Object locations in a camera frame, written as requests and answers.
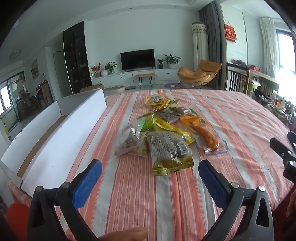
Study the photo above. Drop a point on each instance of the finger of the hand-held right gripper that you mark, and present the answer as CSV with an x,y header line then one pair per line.
x,y
281,147
293,140

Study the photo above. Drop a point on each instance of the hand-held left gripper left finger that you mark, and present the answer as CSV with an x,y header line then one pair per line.
x,y
87,183

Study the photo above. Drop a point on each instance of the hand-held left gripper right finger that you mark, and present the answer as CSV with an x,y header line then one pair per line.
x,y
212,183

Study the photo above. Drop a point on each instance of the golden green snack packet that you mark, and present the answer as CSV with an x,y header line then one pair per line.
x,y
168,153

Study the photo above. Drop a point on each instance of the white cardboard box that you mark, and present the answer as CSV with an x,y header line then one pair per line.
x,y
69,129

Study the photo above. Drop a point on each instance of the yellow corn cob packet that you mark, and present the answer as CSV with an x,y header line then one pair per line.
x,y
171,128

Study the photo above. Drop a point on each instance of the green cracker packet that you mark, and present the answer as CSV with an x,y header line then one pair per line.
x,y
148,124

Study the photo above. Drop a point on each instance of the yellow and red stick packet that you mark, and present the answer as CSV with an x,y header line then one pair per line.
x,y
163,106

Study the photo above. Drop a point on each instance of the yellow-bordered clear peanut packet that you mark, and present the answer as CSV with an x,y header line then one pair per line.
x,y
157,99

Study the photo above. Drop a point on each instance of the clear packet of brown snacks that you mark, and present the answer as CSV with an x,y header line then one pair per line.
x,y
129,143

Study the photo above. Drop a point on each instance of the person's left hand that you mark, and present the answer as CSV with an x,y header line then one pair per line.
x,y
129,235

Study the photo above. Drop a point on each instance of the orange chicken leg packet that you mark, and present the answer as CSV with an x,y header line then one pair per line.
x,y
205,136

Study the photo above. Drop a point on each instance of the orange striped tablecloth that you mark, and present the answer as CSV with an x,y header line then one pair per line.
x,y
138,208

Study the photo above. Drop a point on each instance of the green bucket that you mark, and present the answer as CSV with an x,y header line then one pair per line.
x,y
252,89

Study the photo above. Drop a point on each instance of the brown and green snack packet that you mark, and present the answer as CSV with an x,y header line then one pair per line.
x,y
182,111

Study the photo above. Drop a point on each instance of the grey snack packet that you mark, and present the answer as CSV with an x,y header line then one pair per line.
x,y
170,117

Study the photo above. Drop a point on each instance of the red round object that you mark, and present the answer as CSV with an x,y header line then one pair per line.
x,y
18,220

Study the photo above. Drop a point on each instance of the dark wooden chair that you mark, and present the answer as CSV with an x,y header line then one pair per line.
x,y
235,78

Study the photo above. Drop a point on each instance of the brown cardboard box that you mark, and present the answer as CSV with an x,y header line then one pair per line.
x,y
91,88

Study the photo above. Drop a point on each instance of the white sheer curtain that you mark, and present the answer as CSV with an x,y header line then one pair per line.
x,y
268,46

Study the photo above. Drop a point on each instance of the purple round rug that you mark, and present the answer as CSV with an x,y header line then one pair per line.
x,y
171,85

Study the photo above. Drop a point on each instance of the orange lounge chair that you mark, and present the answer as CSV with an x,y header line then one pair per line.
x,y
196,75

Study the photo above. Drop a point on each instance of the white television cabinet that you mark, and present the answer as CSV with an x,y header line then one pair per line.
x,y
120,77

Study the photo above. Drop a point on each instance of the white round vase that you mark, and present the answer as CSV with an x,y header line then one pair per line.
x,y
104,73

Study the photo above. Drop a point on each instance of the red flowers in vase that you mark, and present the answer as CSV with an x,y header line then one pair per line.
x,y
97,69

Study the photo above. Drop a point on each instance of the white door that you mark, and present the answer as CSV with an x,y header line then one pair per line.
x,y
59,71

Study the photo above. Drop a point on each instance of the leafy plant in glass vase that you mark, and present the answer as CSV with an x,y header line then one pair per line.
x,y
110,67

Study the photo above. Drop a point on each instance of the wooden bench with metal legs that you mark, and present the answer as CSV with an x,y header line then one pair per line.
x,y
145,75

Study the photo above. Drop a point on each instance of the black display cabinet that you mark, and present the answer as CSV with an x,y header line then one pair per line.
x,y
76,58

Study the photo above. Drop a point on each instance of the large potted green plant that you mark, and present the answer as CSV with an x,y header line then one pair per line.
x,y
172,60

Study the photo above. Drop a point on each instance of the small potted green plant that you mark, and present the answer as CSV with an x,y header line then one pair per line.
x,y
160,63

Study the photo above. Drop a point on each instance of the grey curtain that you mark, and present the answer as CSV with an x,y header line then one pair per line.
x,y
214,34

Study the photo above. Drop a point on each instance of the covered standing air conditioner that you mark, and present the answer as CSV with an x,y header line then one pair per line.
x,y
200,44

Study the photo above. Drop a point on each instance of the black television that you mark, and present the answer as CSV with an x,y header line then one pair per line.
x,y
137,59

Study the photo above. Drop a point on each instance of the round ceiling lamp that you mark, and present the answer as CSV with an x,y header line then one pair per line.
x,y
15,55

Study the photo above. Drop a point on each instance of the red wall hanging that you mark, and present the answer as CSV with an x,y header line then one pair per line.
x,y
230,32

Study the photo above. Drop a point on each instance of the framed wall painting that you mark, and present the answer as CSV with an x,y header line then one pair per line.
x,y
34,69

